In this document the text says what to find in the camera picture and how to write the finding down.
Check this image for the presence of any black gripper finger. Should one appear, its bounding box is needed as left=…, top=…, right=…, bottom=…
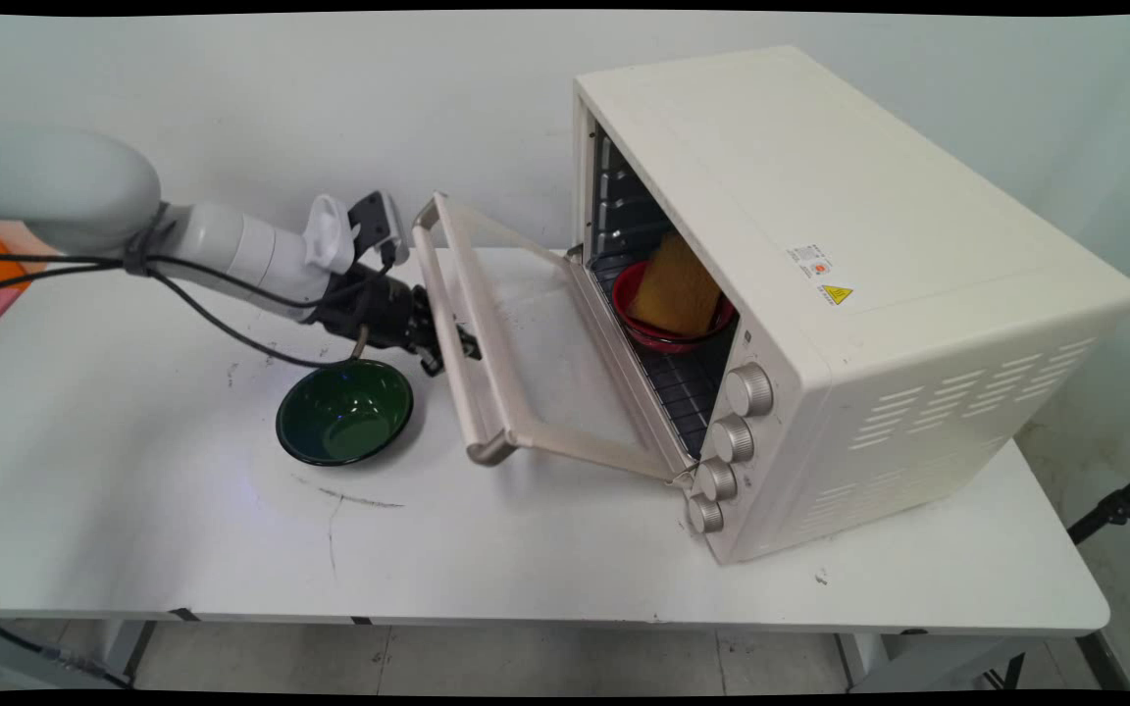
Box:
left=412, top=284, right=484, bottom=362
left=415, top=324, right=450, bottom=378

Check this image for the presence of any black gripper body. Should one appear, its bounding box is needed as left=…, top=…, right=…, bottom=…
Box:
left=315, top=265, right=423, bottom=352

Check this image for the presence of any cream glass oven door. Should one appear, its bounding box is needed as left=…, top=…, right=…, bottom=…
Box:
left=411, top=191, right=699, bottom=484

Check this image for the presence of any dark green bowl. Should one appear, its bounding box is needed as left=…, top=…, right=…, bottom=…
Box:
left=275, top=358, right=415, bottom=468

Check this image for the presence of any red bowl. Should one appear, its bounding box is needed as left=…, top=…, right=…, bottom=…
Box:
left=610, top=259, right=737, bottom=355

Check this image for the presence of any yellow sponge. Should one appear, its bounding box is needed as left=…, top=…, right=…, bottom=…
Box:
left=628, top=232, right=724, bottom=338

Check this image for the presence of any large silver oven knob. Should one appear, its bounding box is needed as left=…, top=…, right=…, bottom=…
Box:
left=724, top=363, right=775, bottom=419

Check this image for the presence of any white label sticker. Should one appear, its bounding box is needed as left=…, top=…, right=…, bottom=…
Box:
left=786, top=243, right=834, bottom=279

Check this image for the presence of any cream toaster oven body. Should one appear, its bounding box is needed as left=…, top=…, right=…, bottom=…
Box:
left=570, top=44, right=1130, bottom=566

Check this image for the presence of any white table leg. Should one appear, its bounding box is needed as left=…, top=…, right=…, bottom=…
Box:
left=94, top=620, right=160, bottom=687

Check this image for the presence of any black tripod stand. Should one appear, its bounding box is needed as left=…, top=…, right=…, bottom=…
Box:
left=1065, top=459, right=1130, bottom=546

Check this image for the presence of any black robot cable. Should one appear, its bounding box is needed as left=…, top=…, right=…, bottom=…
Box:
left=0, top=250, right=399, bottom=313
left=0, top=263, right=370, bottom=371

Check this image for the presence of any metal wire oven rack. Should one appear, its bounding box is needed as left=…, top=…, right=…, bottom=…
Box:
left=591, top=250, right=735, bottom=460

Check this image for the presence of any grey braided cable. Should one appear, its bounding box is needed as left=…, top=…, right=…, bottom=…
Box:
left=0, top=610, right=134, bottom=689

